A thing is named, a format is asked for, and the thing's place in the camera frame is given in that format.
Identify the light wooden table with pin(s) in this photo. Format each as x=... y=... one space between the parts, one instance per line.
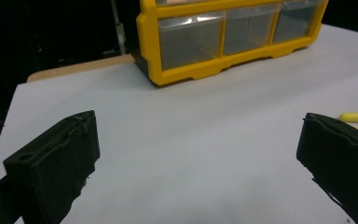
x=74 y=68

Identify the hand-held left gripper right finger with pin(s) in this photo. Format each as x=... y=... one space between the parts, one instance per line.
x=341 y=155

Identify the clear plastic drawer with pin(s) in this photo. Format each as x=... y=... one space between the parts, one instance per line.
x=189 y=43

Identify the yellow drawer organizer cabinet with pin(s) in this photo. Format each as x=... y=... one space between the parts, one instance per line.
x=183 y=74

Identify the grey metal pole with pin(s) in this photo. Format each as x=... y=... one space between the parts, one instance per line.
x=119 y=28

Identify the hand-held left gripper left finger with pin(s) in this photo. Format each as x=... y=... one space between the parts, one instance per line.
x=52 y=161

